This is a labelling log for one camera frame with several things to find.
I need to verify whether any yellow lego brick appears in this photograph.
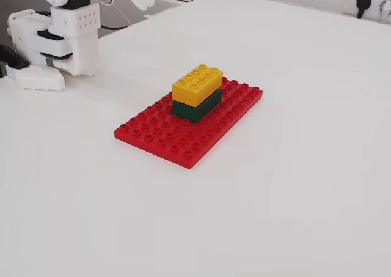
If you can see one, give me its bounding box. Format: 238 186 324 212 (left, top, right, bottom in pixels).
171 64 224 108

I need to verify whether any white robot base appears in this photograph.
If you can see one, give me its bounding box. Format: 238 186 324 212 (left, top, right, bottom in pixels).
5 9 74 91

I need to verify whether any green lego brick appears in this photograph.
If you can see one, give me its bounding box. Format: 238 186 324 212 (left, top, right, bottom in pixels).
172 87 223 124

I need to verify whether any red lego baseplate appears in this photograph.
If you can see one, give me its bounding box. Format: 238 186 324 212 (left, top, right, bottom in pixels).
114 75 264 170

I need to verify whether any black table clamp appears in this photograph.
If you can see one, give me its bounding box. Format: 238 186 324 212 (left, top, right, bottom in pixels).
0 43 30 70

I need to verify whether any black power plug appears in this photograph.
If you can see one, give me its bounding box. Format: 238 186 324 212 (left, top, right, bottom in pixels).
356 0 373 19

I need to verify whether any white power plug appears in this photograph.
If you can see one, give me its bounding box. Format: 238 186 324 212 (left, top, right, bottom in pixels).
378 0 391 24

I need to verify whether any white wall socket strip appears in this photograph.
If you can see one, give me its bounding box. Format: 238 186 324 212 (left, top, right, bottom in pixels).
342 0 391 24

